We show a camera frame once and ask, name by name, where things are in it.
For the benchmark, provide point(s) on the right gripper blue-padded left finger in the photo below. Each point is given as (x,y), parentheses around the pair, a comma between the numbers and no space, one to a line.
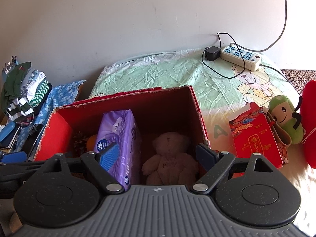
(97,166)

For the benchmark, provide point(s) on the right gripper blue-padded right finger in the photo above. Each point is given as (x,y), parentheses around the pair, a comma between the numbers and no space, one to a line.
(217,166)

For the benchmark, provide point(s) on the orange fruit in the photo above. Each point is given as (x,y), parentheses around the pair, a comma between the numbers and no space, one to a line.
(91,143)

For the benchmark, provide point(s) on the brown pine cone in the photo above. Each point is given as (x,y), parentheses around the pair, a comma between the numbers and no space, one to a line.
(80,140)

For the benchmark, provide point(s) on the purple tissue pack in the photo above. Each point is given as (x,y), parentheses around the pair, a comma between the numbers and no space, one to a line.
(120,127)

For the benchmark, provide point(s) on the pink plush teddy bear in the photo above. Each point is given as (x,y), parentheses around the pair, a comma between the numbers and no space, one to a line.
(171,165)

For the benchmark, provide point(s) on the small red gift box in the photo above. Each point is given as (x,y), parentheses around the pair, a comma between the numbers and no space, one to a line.
(253,130)

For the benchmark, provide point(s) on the large red cardboard box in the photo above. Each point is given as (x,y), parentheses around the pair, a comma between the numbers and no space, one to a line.
(156,111)

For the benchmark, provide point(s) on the blue floral cloth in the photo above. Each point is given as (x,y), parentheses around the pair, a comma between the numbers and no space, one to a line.
(59,96)

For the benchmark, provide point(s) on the green plush toy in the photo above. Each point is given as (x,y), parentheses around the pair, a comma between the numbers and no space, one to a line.
(287,116)

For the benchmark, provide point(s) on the pile of folded clothes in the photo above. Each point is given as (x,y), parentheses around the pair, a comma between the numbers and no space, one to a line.
(24,91)

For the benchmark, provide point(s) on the red plush toy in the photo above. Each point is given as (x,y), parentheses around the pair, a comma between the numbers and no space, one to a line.
(308,112)

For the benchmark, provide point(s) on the white power strip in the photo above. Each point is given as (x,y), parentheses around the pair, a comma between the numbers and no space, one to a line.
(238,56)

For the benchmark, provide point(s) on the black power adapter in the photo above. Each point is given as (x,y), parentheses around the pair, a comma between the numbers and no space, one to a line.
(212,53)

